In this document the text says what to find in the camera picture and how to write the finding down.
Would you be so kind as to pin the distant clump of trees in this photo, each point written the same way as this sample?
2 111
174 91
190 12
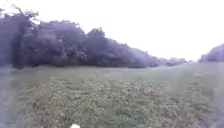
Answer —
213 54

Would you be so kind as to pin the wood of dark trees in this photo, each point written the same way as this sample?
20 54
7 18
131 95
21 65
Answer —
66 46

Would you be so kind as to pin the green grass field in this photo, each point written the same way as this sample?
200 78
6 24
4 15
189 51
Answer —
113 96

